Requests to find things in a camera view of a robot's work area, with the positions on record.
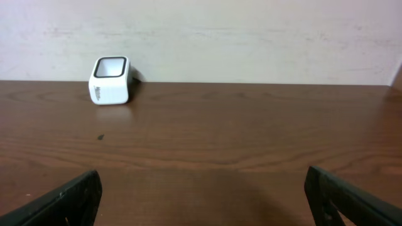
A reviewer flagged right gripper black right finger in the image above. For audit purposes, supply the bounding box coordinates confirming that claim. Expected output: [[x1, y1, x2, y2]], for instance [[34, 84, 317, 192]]
[[304, 166, 401, 226]]

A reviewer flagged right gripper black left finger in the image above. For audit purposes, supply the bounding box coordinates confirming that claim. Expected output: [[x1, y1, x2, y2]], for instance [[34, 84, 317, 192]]
[[1, 170, 102, 226]]

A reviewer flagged white barcode scanner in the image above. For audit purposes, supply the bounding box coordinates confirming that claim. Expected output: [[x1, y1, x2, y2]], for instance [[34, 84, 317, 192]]
[[88, 56, 133, 105]]

